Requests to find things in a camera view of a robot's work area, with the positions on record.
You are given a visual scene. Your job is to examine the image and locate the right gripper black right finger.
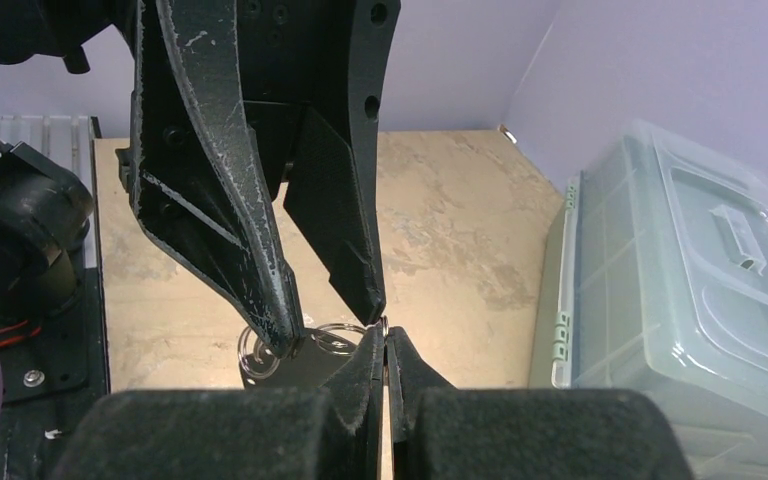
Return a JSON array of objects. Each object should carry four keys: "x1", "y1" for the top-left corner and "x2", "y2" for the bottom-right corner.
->
[{"x1": 385, "y1": 327, "x2": 694, "y2": 479}]

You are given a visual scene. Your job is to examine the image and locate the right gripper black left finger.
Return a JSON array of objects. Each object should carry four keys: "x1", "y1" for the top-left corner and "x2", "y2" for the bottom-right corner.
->
[{"x1": 52, "y1": 324, "x2": 385, "y2": 479}]

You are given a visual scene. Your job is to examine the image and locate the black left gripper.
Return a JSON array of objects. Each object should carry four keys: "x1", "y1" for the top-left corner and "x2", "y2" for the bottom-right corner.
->
[{"x1": 0, "y1": 1, "x2": 401, "y2": 358}]

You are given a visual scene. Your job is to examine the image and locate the silver split keyring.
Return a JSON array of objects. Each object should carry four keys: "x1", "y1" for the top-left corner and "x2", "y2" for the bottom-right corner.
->
[{"x1": 310, "y1": 322, "x2": 368, "y2": 357}]

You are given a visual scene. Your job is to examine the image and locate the clear plastic storage box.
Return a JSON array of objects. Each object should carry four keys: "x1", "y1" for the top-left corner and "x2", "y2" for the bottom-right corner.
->
[{"x1": 528, "y1": 120, "x2": 768, "y2": 479}]

